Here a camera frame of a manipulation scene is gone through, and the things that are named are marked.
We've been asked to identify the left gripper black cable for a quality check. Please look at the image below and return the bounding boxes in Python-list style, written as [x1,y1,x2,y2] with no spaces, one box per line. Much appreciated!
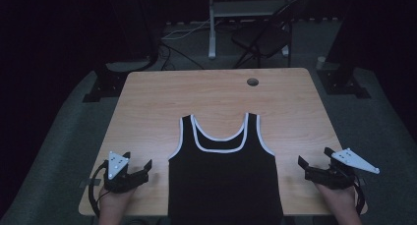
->
[88,159,111,218]

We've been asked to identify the white roll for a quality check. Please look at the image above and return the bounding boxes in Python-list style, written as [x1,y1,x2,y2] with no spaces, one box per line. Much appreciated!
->
[316,55,328,71]

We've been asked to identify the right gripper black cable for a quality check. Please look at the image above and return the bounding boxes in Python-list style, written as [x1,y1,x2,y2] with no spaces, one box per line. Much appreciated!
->
[353,176,367,217]

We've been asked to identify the white metal stand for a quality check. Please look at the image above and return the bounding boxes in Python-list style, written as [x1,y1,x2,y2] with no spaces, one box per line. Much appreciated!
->
[208,0,295,60]

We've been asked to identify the person's left hand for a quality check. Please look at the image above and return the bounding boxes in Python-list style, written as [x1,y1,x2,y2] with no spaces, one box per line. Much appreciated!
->
[97,185,138,215]

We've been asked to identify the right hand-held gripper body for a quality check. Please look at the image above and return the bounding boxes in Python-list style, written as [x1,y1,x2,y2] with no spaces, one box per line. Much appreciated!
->
[304,147,382,191]

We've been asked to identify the black stand base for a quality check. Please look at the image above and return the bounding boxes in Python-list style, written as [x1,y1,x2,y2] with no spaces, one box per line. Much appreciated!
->
[82,61,133,103]
[316,65,372,100]

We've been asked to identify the person's right hand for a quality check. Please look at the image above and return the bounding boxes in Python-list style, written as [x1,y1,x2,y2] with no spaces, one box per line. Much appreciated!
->
[314,182,359,216]

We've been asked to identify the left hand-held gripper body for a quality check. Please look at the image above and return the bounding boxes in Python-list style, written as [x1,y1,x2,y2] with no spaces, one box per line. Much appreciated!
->
[102,150,150,195]

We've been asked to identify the grey tape strip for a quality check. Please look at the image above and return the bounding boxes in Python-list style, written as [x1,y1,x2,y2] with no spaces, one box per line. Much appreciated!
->
[78,178,101,189]

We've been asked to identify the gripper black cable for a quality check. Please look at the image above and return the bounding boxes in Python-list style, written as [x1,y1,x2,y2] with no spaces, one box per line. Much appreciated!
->
[353,176,367,217]
[88,159,111,218]

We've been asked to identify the black floor cables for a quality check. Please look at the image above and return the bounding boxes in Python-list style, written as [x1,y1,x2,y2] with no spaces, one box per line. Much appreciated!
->
[158,40,207,72]

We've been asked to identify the black tank top white trim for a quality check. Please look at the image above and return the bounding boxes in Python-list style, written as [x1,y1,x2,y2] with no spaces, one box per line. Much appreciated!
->
[167,112,284,225]

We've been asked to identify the black folding chair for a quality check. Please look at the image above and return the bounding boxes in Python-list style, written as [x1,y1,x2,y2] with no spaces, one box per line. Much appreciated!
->
[230,0,313,70]

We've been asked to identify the white floor cable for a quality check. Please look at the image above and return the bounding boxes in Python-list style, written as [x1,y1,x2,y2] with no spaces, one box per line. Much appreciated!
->
[161,19,211,41]

